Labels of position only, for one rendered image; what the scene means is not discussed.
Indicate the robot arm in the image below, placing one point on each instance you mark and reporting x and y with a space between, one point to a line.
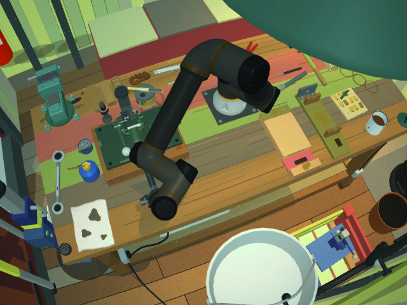
171 105

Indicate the track rack jack body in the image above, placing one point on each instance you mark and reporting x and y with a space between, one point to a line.
129 124

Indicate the dark round jack column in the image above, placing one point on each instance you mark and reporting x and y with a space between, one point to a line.
122 95

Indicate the olive lever rack board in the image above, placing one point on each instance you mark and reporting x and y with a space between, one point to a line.
324 122

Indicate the grey metal bar with clamp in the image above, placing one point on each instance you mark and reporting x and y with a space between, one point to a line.
150 182

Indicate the grey square mounting plate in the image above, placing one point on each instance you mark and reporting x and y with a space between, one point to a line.
249 112

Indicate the yellow and grey tin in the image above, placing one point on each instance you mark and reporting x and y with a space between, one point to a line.
145 99

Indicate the tan board with pink slot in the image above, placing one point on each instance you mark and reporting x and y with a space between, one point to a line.
286 131

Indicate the steel ruler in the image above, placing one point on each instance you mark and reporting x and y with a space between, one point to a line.
167 68

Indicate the white bucket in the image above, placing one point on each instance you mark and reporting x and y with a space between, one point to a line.
222 254

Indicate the wooden block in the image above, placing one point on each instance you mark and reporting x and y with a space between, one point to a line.
108 92

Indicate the grey chisel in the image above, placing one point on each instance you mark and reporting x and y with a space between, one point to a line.
294 80

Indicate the red bench seat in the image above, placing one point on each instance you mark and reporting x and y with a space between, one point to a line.
127 65

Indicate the blue oil can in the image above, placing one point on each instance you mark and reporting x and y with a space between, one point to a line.
89 173

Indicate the black thin screwdriver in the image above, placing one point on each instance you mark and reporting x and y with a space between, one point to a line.
289 71

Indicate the blue tin of screws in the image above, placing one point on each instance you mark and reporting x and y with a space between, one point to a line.
85 146

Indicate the grey metal toothed plate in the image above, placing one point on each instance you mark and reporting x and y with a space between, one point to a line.
306 90

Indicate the white stained cloth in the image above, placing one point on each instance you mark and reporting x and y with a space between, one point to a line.
92 225

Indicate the grey cushion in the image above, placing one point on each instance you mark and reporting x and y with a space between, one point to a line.
181 17

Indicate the light green cushion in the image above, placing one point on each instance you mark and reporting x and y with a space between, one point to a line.
124 31

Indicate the wooden tray of yellow parts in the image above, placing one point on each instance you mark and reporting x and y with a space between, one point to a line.
349 105

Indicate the teal bench vise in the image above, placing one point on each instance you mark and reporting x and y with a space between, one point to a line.
54 101

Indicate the large teal dome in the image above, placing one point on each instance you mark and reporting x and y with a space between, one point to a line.
318 28

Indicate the white enamel mug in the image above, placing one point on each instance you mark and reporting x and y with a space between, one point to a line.
375 127

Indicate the brown pot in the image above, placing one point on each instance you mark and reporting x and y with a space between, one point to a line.
386 213

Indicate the black stacked discs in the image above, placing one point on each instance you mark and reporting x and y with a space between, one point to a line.
400 178

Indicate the black tripod stand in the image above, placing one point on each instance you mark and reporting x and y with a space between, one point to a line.
372 257

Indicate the dark green round object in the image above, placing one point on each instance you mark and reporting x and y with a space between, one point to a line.
403 120

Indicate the red fire extinguisher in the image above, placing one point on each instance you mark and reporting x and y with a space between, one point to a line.
4 51

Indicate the green jack base plate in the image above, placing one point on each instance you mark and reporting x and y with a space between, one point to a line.
108 143

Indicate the red and black button post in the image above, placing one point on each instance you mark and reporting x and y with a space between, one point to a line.
103 112

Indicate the white corner bracket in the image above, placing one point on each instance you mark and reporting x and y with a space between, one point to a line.
358 173

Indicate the blue vise on red frame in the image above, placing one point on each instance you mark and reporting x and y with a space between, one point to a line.
327 248

